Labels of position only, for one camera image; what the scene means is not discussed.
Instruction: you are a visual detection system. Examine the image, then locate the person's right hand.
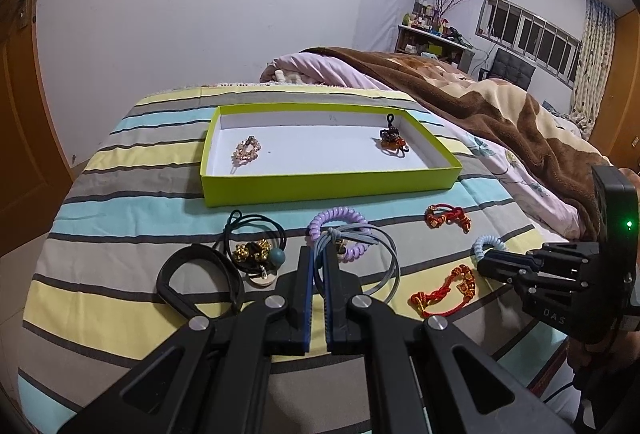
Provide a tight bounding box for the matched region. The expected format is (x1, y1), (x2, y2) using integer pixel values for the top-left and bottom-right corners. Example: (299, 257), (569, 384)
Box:
(569, 168), (640, 372)

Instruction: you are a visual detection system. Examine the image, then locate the light blue spiral hair tie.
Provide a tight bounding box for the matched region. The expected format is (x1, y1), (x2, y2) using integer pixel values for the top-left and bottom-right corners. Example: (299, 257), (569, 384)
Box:
(472, 234), (509, 265)

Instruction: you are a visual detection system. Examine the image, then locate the purple spiral hair tie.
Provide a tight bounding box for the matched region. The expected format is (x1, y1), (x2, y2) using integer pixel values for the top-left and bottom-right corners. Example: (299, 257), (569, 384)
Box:
(309, 208), (375, 265)

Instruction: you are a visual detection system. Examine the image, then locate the white shelf desk with bottles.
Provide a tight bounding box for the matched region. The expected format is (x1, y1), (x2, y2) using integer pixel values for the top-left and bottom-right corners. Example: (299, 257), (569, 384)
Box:
(395, 0), (476, 73)

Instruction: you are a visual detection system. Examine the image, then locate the patterned curtain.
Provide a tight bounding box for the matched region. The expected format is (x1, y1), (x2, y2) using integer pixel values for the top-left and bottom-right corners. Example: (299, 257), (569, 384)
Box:
(570, 0), (617, 139)

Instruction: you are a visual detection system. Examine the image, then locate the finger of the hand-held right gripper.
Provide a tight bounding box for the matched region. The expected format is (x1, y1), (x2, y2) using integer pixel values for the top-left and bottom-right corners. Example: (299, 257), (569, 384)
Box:
(515, 266), (598, 315)
(476, 241), (601, 283)

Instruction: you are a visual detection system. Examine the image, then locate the barred window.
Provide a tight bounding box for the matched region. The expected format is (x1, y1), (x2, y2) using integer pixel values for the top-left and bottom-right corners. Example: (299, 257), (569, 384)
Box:
(474, 0), (583, 89)

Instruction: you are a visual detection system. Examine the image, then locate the large red and gold bracelet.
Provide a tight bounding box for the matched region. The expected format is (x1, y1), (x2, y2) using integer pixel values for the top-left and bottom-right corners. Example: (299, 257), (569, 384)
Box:
(409, 264), (477, 319)

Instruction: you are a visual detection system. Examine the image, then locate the black hair tie gold charm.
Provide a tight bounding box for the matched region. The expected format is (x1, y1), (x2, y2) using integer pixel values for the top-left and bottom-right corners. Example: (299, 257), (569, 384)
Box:
(224, 210), (287, 275)

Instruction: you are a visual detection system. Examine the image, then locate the gold bead hair ornament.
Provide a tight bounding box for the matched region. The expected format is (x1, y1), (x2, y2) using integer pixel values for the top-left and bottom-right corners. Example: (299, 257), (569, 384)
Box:
(231, 137), (262, 173)

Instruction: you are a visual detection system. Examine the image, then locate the black and orange hair tie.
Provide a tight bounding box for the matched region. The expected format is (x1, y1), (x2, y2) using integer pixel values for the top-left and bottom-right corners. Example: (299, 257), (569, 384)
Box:
(375, 114), (410, 159)

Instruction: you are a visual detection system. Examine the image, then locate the black silicone wristband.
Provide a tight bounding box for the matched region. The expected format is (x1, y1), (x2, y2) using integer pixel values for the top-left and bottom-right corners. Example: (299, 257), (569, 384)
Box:
(156, 244), (246, 319)

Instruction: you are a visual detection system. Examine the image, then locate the orange wooden door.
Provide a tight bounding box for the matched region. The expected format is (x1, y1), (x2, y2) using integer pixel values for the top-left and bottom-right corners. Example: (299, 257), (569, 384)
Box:
(0, 0), (76, 259)

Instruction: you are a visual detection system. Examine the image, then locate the small red knotted bracelet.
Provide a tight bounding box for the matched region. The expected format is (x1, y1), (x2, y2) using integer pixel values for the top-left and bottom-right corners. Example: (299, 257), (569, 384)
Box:
(424, 204), (472, 235)

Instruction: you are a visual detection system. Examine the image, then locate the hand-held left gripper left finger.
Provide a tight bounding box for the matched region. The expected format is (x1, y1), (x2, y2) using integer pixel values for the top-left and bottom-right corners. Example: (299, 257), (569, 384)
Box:
(57, 246), (315, 434)

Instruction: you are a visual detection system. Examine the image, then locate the grey elastic hair tie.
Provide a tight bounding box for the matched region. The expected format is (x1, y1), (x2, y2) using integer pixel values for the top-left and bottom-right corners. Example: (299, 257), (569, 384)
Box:
(315, 223), (401, 309)

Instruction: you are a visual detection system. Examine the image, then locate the shallow green cardboard box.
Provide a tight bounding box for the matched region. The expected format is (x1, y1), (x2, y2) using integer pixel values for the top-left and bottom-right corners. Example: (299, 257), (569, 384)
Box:
(200, 104), (463, 208)

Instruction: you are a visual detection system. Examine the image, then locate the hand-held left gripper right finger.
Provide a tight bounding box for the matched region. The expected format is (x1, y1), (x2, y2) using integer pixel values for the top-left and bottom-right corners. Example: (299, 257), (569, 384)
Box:
(324, 247), (576, 434)

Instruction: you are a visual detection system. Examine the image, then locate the brown fleece blanket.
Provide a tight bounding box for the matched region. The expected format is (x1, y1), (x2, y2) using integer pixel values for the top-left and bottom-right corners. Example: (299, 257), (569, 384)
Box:
(295, 46), (613, 242)

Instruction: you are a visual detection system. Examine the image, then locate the black office chair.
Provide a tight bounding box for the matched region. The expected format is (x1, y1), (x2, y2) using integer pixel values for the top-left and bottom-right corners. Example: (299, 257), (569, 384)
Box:
(479, 48), (537, 90)

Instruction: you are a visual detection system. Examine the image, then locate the pink floral quilt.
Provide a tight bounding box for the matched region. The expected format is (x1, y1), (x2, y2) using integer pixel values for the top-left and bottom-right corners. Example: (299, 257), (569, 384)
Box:
(259, 52), (586, 239)

